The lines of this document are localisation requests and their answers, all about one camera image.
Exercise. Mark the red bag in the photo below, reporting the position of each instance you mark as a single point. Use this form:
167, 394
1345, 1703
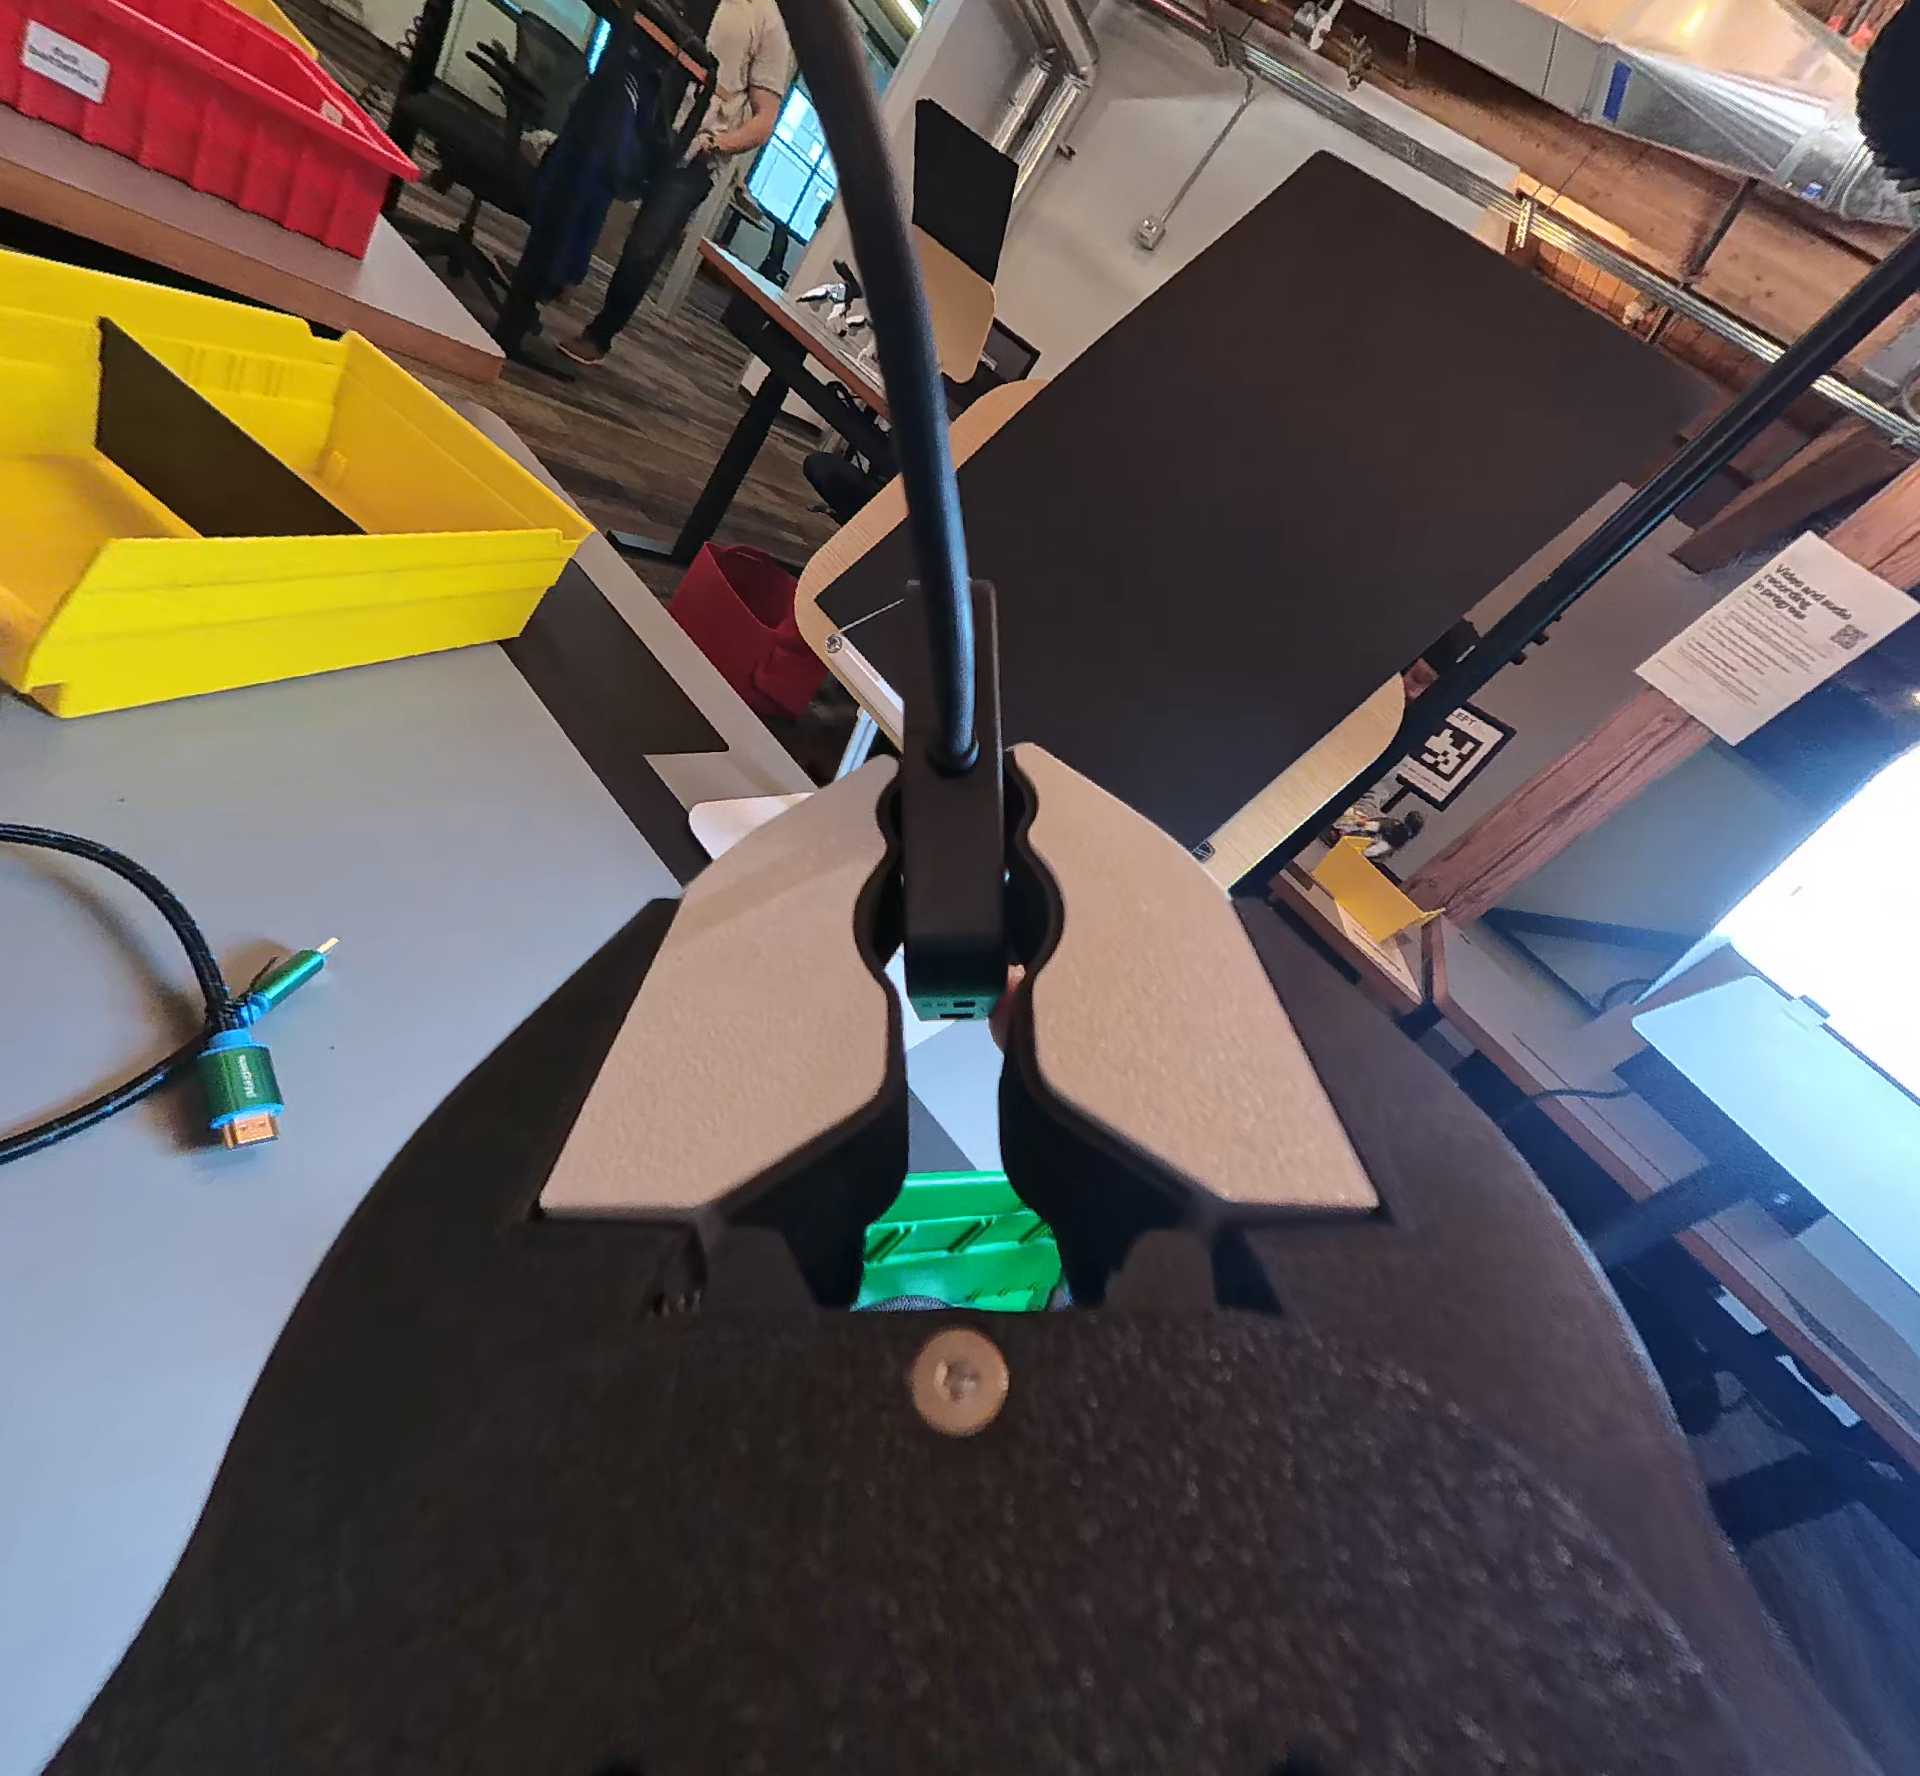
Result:
739, 625

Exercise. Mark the bright studio light panel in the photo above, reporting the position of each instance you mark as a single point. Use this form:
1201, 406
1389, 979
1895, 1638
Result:
1844, 903

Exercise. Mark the black office chair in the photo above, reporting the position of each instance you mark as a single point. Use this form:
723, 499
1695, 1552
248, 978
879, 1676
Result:
496, 114

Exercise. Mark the black and white marker tag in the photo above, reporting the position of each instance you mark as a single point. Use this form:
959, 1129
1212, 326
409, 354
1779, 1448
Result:
1452, 760

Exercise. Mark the black board with wooden frame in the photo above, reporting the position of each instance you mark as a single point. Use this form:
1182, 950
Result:
952, 178
1271, 499

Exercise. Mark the white board stand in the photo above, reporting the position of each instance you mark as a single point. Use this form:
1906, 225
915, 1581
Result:
750, 824

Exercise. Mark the black bin divider sheet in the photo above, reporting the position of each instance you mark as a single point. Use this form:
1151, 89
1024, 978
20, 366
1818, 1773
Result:
198, 451

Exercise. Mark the green plastic bin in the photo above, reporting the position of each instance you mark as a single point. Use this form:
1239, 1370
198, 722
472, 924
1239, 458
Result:
963, 1247

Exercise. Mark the white paper notice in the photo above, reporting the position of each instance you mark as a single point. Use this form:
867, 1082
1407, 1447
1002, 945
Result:
1754, 639

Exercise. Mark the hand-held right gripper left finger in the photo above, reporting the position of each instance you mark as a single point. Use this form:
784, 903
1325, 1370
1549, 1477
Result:
723, 1042

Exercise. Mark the black stand pole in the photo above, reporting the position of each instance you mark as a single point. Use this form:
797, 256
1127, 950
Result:
1724, 438

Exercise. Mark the small yellow holder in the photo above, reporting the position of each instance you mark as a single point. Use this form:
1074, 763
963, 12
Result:
1371, 891

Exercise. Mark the red plastic bin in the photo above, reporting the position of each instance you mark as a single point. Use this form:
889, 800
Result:
177, 114

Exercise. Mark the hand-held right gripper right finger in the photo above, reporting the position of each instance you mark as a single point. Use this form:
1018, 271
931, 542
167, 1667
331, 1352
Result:
1167, 1042

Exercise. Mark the wooden top desk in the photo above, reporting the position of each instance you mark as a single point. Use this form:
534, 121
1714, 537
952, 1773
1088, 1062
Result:
1514, 1029
784, 291

